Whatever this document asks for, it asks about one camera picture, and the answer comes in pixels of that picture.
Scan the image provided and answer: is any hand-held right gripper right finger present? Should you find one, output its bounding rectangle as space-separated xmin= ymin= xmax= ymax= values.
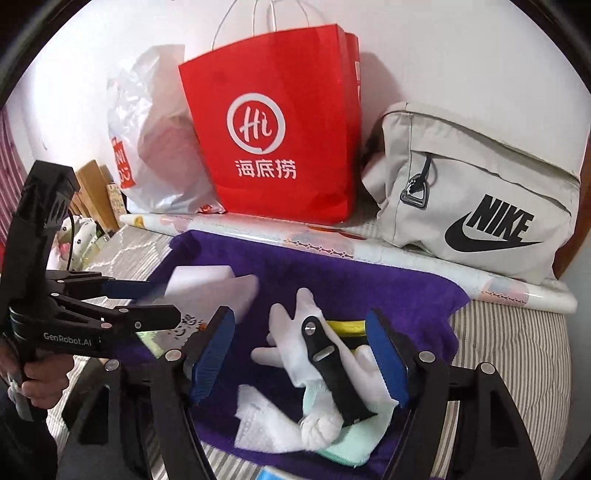
xmin=365 ymin=308 xmax=541 ymax=480

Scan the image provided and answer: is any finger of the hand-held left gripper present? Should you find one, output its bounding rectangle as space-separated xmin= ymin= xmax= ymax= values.
xmin=57 ymin=294 xmax=182 ymax=335
xmin=46 ymin=271 xmax=158 ymax=301

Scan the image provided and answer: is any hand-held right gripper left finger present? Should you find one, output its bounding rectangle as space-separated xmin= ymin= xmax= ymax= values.
xmin=62 ymin=305 xmax=237 ymax=480

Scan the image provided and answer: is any black watch strap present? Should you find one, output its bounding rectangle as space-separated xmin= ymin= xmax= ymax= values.
xmin=301 ymin=316 xmax=377 ymax=428

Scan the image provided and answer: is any white sponge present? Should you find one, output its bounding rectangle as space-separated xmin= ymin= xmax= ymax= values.
xmin=157 ymin=265 xmax=259 ymax=324

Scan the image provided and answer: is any white glove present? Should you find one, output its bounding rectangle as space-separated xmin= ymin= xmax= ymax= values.
xmin=250 ymin=287 xmax=400 ymax=449

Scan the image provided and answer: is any white wipe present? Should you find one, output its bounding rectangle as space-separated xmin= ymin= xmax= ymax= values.
xmin=235 ymin=385 xmax=315 ymax=450

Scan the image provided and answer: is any mint green cloth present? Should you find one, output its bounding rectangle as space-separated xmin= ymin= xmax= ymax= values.
xmin=302 ymin=388 xmax=400 ymax=466

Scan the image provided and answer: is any person's left hand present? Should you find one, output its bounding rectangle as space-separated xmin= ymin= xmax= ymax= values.
xmin=0 ymin=338 xmax=71 ymax=411

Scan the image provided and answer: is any purple towel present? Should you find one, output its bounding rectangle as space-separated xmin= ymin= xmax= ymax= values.
xmin=139 ymin=228 xmax=472 ymax=480

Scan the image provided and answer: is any white spotted plush toy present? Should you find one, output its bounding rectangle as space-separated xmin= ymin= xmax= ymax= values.
xmin=55 ymin=215 xmax=110 ymax=269

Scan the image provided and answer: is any white printed paper roll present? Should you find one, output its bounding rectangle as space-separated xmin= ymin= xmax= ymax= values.
xmin=119 ymin=213 xmax=579 ymax=313

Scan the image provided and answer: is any wooden board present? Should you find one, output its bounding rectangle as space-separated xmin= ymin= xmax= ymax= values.
xmin=76 ymin=159 xmax=122 ymax=234

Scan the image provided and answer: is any person's dark clothing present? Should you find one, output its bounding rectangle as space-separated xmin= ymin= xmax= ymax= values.
xmin=0 ymin=392 xmax=61 ymax=480

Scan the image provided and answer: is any blue box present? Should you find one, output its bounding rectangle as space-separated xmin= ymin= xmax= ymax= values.
xmin=259 ymin=465 xmax=305 ymax=480

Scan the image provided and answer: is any red striped cloth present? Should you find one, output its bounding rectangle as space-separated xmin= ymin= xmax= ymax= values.
xmin=0 ymin=108 xmax=28 ymax=232

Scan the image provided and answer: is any white plastic bag orange label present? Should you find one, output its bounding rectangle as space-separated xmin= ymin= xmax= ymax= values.
xmin=107 ymin=45 xmax=227 ymax=215

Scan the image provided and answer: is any grey sports bag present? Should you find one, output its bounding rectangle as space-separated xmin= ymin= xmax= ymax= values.
xmin=361 ymin=102 xmax=583 ymax=284

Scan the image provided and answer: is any red paper bag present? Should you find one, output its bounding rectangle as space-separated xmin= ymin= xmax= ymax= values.
xmin=178 ymin=0 xmax=362 ymax=226

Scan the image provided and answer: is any yellow black strap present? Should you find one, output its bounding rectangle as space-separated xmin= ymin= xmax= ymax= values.
xmin=325 ymin=318 xmax=370 ymax=352

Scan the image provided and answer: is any black cable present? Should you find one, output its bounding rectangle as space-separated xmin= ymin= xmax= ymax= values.
xmin=59 ymin=211 xmax=78 ymax=274

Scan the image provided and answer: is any brown wooden door frame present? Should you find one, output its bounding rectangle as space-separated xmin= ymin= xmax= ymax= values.
xmin=553 ymin=212 xmax=583 ymax=280

